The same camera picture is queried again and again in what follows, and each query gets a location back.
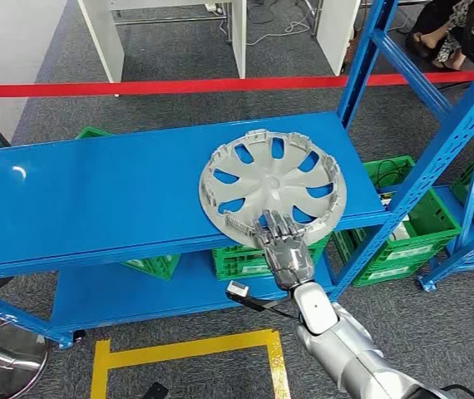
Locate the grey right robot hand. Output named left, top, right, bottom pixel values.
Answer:
left=253, top=209, right=316, bottom=292

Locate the grey plastic wheel hubcap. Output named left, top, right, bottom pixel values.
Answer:
left=198, top=129, right=348, bottom=249

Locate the yellow floor tape square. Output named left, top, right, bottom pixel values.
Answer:
left=90, top=329, right=291, bottom=399

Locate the red barrier belt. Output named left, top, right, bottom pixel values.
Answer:
left=0, top=70, right=474, bottom=101

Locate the person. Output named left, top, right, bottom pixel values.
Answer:
left=405, top=0, right=474, bottom=71

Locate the dark left wrist camera box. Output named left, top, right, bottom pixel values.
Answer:
left=141, top=381, right=170, bottom=399

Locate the white floor cable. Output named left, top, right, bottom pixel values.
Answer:
left=245, top=13, right=316, bottom=47

